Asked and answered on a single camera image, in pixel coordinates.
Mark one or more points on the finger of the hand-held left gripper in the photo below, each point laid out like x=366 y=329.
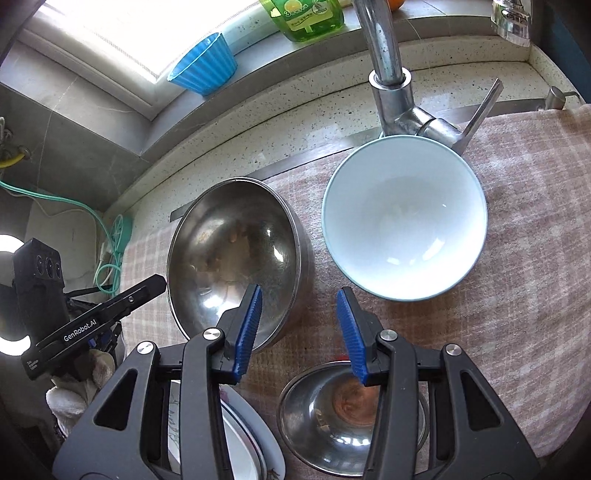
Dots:
x=106 y=339

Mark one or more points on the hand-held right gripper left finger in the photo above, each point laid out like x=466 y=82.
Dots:
x=247 y=332

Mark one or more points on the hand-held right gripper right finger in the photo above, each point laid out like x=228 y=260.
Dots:
x=351 y=337

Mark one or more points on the large stainless steel bowl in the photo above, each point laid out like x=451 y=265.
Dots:
x=221 y=249

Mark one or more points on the small stainless steel bowl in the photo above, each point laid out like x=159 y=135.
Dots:
x=323 y=424

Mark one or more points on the white plate green leaf print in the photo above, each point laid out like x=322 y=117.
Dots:
x=235 y=443

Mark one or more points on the white ceramic bowl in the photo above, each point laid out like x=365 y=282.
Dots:
x=406 y=221

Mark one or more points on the person's left hand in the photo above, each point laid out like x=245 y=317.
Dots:
x=74 y=397

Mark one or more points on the checkered beige cloth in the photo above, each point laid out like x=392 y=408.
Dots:
x=531 y=230

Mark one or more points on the chrome faucet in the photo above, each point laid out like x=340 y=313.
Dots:
x=388 y=69

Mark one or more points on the blue ribbed cup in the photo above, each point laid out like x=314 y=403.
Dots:
x=205 y=64

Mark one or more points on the metal knob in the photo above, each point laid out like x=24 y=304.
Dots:
x=556 y=97

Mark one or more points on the green dish soap bottle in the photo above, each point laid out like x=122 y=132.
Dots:
x=309 y=21

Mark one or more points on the orange fruit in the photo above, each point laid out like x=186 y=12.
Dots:
x=396 y=3

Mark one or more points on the white window frame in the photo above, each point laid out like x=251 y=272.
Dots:
x=115 y=41

